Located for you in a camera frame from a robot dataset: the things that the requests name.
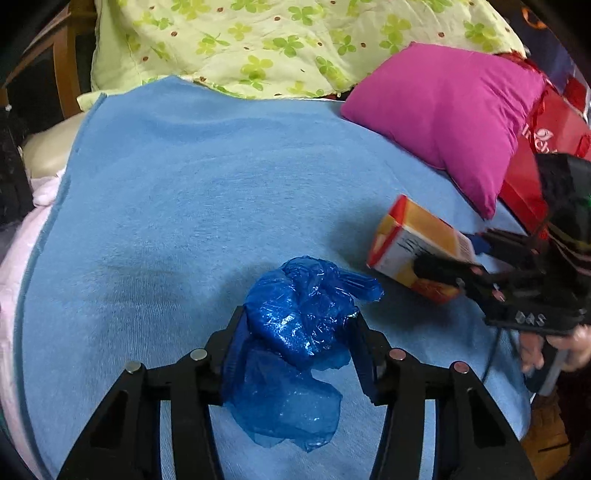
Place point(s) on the brown fabric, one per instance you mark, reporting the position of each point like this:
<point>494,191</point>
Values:
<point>547,429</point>

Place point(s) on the blue blanket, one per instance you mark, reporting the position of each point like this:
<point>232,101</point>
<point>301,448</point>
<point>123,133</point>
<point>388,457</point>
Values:
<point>184,207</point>

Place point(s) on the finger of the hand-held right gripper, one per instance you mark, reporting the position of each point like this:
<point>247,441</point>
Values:
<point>443,270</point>
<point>508,242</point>

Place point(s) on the wooden chair frame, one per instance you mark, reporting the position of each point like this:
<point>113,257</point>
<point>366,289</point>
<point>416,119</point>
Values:
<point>64,69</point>

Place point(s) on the black puffer jacket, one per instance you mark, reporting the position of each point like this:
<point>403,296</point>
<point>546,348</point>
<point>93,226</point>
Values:
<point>11,175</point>

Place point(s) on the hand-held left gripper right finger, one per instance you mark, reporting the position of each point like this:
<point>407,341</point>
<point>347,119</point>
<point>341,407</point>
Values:
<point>364,364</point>

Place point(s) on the magenta pillow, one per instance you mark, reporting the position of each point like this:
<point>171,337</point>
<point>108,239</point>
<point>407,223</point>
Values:
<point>443,115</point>

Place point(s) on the orange and white box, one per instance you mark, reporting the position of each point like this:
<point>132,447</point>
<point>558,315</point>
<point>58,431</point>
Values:
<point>415,230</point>

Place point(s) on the red paper bag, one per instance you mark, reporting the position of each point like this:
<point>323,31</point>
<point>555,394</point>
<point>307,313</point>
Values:
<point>563,124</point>

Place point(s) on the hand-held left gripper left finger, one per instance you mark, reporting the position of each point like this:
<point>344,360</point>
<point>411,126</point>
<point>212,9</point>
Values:
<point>231,350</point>

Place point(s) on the cream cushion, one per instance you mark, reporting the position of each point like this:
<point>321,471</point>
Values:
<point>51,147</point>

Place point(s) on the green floral quilt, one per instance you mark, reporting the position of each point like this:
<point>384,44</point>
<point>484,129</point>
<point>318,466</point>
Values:
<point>277,41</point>

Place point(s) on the white bed sheet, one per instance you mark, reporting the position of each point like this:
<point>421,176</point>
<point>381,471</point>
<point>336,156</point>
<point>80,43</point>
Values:
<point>18,277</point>

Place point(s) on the blue plastic bag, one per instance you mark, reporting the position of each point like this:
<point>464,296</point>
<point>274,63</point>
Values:
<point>295,318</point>

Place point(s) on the person's right hand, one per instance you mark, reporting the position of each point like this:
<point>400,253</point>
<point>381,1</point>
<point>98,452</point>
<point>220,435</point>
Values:
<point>577,346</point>

